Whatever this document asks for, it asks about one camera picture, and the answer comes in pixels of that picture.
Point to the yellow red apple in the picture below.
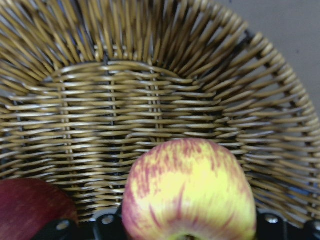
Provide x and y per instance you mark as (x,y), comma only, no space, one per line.
(189,187)

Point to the brown wicker basket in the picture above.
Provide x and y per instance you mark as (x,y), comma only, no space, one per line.
(88,86)

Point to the dark red apple in basket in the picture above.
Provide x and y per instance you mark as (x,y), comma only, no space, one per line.
(27,205)

